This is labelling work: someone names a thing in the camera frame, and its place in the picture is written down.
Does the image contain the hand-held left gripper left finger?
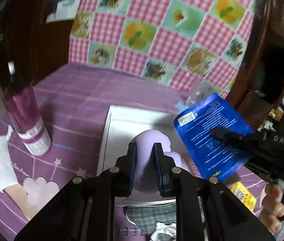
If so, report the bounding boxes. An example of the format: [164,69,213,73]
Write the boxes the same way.
[14,143,138,241]

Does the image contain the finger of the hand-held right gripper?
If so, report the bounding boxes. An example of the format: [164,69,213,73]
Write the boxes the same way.
[211,127,261,156]

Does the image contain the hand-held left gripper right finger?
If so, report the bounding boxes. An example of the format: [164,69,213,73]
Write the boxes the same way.
[151,143,276,241]

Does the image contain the lavender soft cushion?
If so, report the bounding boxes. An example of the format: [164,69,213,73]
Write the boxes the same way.
[128,129,181,196]

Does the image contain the blue printed packet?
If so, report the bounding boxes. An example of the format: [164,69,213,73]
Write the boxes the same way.
[174,93,255,181]

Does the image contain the white box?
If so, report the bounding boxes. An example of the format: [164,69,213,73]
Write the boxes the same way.
[97,105,202,206]

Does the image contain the grey plaid pouch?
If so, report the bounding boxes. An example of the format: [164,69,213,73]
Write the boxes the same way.
[115,204,180,241]

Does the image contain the yellow packet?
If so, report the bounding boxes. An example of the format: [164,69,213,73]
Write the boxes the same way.
[228,182,256,210]

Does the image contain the person's right hand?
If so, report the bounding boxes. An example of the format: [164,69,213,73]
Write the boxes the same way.
[258,183,284,233]

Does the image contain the clear glass cup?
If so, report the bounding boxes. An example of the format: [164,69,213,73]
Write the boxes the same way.
[187,80,220,107]

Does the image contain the purple printed tablecloth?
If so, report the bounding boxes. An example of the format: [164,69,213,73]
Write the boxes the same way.
[0,64,268,241]

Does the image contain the purple can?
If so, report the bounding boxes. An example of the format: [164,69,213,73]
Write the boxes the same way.
[2,63,52,156]

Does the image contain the pink checked cloth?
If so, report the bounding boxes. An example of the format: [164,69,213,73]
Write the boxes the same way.
[68,0,256,98]

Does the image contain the dark wooden cabinet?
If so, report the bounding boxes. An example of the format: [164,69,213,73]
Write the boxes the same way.
[0,0,82,86]

